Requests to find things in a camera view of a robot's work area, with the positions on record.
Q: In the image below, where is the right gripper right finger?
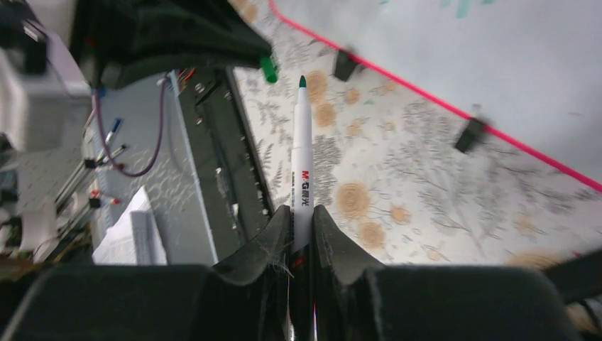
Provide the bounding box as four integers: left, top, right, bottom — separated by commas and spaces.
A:
312, 205, 383, 340

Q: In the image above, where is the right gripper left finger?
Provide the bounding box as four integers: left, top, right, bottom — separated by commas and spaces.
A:
207, 205, 291, 340

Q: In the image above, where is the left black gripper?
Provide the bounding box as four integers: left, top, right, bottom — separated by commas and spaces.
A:
70, 1, 273, 90

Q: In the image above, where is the green whiteboard marker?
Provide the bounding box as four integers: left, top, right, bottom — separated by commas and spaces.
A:
289, 76, 314, 340

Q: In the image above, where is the green marker cap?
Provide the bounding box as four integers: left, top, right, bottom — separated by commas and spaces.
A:
260, 56, 278, 84

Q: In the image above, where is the pink framed whiteboard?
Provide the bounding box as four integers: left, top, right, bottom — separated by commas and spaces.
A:
270, 1, 601, 189

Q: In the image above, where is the black whiteboard stand foot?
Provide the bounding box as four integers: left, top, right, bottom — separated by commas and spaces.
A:
333, 50, 360, 82

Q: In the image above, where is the floral table mat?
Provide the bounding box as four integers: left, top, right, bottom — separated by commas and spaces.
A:
233, 1, 601, 265

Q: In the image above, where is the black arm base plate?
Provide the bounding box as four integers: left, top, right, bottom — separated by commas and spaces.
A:
175, 67, 274, 260

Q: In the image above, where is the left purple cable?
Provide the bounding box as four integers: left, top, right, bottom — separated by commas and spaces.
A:
93, 70, 170, 179

